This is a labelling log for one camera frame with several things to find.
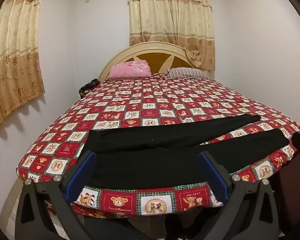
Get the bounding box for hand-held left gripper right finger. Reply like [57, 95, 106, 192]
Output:
[198, 151, 281, 240]

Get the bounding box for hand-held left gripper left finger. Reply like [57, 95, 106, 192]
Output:
[14, 151, 97, 240]

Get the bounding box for black pants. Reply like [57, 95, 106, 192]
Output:
[75, 114, 290, 189]

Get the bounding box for dark patterned cloth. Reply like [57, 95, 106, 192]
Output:
[78, 79, 101, 98]

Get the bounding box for red checked bear-print blanket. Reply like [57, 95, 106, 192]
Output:
[16, 73, 300, 218]

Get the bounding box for striped pillow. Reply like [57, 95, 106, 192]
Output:
[167, 67, 208, 78]

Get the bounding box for pink pillow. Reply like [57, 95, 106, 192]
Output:
[109, 59, 152, 80]

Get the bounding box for cream and wood headboard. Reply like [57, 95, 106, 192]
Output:
[98, 41, 210, 82]

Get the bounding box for beige floral curtain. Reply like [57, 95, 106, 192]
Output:
[127, 0, 215, 71]
[0, 0, 46, 133]

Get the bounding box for cream bed frame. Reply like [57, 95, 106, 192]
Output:
[0, 179, 24, 232]

